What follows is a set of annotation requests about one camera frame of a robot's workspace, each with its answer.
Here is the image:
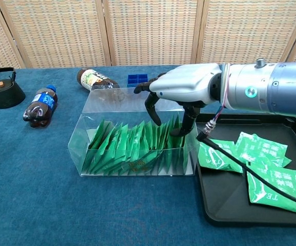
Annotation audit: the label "clear plastic box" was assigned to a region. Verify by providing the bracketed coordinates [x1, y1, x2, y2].
[68, 86, 200, 177]

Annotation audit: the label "blue table cloth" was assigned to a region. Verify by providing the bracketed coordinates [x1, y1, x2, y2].
[0, 62, 296, 246]

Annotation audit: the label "black square plastic tray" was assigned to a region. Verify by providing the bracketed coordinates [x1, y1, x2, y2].
[193, 112, 296, 228]

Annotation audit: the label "brown tea bottle printed label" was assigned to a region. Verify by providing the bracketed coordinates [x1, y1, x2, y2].
[76, 68, 125, 103]

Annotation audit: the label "woven wicker folding screen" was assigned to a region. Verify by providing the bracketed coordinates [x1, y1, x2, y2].
[0, 0, 296, 70]

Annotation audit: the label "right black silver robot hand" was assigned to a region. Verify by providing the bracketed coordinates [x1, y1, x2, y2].
[133, 63, 224, 137]

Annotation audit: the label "blue plastic crate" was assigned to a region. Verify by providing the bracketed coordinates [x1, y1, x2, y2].
[126, 74, 149, 89]

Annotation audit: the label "black hand cable with plug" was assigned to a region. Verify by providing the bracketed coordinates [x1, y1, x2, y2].
[196, 106, 296, 207]

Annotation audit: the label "green tea packets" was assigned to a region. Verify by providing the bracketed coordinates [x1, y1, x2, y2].
[82, 114, 189, 176]

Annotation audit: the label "black teapot with handle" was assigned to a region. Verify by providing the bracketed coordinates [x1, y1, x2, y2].
[0, 67, 26, 110]

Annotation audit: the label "cola bottle with blue label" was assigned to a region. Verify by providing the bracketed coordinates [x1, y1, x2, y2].
[23, 85, 58, 129]

